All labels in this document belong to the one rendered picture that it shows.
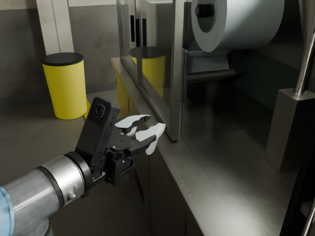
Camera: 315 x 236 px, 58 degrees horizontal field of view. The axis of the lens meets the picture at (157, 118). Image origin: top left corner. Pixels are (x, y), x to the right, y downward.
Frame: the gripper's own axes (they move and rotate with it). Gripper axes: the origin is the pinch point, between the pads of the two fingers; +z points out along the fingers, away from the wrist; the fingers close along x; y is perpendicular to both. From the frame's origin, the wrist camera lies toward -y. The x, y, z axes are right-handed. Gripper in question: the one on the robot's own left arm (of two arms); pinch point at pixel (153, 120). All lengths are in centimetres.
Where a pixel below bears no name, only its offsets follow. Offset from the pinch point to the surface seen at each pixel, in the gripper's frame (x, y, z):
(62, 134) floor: -182, 149, 86
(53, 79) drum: -215, 105, 102
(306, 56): 14, -7, 50
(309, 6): 11, -21, 47
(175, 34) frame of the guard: -24.1, -5.3, 37.3
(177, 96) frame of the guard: -20.2, 16.8, 38.8
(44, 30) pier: -254, 68, 120
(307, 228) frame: 34.2, 17.0, 14.3
